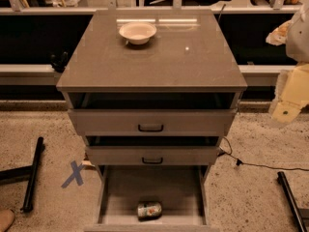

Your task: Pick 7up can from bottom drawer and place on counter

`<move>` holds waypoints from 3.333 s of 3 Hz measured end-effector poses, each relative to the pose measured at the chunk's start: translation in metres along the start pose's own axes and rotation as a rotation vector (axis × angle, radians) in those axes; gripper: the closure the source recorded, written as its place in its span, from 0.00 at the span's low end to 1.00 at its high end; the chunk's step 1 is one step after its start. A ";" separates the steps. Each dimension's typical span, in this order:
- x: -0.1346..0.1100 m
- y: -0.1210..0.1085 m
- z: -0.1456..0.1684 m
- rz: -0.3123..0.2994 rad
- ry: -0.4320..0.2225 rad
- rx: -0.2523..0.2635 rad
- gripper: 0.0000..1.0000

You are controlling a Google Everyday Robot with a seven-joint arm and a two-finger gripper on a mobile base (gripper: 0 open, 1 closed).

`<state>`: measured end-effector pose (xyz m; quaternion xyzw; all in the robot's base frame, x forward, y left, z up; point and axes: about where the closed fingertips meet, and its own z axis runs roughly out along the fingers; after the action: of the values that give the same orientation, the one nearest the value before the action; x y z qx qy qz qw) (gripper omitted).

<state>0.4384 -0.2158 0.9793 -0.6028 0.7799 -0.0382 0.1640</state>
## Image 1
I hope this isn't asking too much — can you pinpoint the black stand right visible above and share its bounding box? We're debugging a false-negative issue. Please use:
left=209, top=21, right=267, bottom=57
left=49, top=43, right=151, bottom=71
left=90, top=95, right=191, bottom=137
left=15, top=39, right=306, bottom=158
left=277, top=171, right=309, bottom=232

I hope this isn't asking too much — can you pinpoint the black stand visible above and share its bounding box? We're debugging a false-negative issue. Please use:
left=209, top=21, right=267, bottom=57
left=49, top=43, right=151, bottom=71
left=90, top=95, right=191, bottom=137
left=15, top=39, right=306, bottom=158
left=0, top=136, right=45, bottom=213
left=277, top=171, right=309, bottom=232

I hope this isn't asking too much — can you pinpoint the brown shoe tip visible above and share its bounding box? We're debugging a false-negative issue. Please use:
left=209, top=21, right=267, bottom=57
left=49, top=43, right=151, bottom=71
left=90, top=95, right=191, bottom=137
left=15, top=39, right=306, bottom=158
left=0, top=210, right=14, bottom=232

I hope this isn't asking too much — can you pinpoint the blue tape cross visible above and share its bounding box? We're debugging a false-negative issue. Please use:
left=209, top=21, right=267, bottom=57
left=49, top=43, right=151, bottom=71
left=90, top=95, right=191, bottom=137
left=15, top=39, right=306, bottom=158
left=61, top=161, right=84, bottom=189

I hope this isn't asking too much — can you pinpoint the top grey drawer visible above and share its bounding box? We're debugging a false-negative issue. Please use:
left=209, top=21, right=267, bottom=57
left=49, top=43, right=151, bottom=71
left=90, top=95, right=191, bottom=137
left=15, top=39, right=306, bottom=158
left=67, top=92, right=238, bottom=137

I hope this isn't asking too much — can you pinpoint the black drawer handle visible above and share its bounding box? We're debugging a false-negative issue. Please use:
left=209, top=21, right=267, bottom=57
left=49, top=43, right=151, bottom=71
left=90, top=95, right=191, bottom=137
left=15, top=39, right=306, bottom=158
left=138, top=124, right=164, bottom=132
left=142, top=158, right=163, bottom=164

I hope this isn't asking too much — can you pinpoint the black clamp on rail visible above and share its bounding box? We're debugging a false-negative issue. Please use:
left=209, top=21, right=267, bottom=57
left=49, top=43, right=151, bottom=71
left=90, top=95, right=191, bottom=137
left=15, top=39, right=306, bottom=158
left=50, top=51, right=69, bottom=73

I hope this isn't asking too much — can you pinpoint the black floor cable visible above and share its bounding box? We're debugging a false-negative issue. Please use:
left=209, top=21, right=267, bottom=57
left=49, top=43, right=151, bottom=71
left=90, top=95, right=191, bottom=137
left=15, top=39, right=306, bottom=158
left=218, top=136, right=309, bottom=172

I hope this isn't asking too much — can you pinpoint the black middle drawer handle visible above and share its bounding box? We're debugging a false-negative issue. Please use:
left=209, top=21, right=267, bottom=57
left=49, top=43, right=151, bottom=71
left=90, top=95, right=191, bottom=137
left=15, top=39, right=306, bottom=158
left=142, top=158, right=163, bottom=164

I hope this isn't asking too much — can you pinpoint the bottom grey drawer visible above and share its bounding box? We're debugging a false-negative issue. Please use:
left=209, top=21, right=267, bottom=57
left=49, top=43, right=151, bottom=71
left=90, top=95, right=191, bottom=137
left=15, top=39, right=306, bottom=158
left=84, top=165, right=219, bottom=232

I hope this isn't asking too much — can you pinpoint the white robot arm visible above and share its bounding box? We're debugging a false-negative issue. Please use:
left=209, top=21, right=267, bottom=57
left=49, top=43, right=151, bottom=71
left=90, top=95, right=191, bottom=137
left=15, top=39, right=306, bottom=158
left=266, top=4, right=309, bottom=125

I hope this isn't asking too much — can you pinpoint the middle grey drawer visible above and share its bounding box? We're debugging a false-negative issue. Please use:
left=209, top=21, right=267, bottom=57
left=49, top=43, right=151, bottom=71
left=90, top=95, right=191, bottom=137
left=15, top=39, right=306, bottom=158
left=86, top=136, right=219, bottom=165

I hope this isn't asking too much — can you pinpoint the green 7up can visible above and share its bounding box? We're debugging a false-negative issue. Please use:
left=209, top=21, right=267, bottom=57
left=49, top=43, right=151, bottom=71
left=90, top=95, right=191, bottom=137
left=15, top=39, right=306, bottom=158
left=137, top=202, right=162, bottom=219

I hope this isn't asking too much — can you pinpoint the grey drawer cabinet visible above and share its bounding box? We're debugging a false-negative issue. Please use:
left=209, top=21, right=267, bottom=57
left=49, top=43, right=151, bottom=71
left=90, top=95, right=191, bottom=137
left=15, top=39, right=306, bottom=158
left=56, top=9, right=248, bottom=166

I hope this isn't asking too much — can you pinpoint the white bowl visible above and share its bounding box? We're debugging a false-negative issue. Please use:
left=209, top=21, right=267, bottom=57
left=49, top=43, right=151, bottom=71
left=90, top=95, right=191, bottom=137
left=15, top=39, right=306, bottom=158
left=119, top=21, right=156, bottom=45

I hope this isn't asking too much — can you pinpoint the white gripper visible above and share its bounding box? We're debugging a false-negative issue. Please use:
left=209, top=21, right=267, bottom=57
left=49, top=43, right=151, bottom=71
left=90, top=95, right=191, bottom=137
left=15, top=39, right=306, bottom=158
left=269, top=63, right=309, bottom=124

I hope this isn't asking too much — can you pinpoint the grey drawer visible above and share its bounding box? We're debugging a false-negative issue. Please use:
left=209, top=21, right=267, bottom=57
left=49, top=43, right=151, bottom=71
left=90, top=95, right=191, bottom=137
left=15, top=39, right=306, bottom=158
left=86, top=136, right=219, bottom=165
left=84, top=165, right=219, bottom=232
left=67, top=92, right=238, bottom=137

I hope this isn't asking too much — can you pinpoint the black stand left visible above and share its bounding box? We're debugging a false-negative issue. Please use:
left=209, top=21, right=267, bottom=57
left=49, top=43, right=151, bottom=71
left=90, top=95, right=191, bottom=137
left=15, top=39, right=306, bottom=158
left=0, top=136, right=45, bottom=213

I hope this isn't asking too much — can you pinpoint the black top drawer handle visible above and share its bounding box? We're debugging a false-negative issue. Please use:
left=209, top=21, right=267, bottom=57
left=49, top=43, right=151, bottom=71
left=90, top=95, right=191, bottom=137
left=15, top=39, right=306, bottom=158
left=138, top=124, right=164, bottom=132

